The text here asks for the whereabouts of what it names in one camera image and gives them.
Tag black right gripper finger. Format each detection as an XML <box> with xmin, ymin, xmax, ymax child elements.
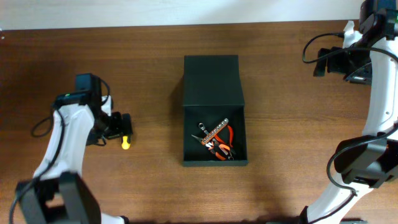
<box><xmin>344</xmin><ymin>62</ymin><xmax>373</xmax><ymax>85</ymax></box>
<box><xmin>313</xmin><ymin>48</ymin><xmax>331</xmax><ymax>77</ymax></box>

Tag yellow black screwdriver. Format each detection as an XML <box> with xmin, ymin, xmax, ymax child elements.
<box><xmin>121</xmin><ymin>135</ymin><xmax>131</xmax><ymax>150</ymax></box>

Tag silver ring spanner wrench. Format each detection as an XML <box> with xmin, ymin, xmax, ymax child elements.
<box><xmin>198</xmin><ymin>123</ymin><xmax>235</xmax><ymax>161</ymax></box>

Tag black storage box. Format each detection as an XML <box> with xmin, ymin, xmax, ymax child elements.
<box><xmin>182</xmin><ymin>55</ymin><xmax>248</xmax><ymax>167</ymax></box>

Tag orange black handled pliers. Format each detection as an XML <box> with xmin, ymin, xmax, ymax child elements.
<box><xmin>192</xmin><ymin>134</ymin><xmax>234</xmax><ymax>161</ymax></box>

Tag orange socket bit rail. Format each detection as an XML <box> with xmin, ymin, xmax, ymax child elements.
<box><xmin>198</xmin><ymin>118</ymin><xmax>229</xmax><ymax>145</ymax></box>

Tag red handled small cutters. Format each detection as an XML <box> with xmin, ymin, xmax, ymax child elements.
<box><xmin>216</xmin><ymin>125</ymin><xmax>236</xmax><ymax>160</ymax></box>

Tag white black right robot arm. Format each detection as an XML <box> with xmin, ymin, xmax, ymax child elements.
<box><xmin>298</xmin><ymin>0</ymin><xmax>397</xmax><ymax>223</ymax></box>

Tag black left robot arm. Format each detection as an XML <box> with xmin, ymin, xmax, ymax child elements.
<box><xmin>8</xmin><ymin>73</ymin><xmax>133</xmax><ymax>224</ymax></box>

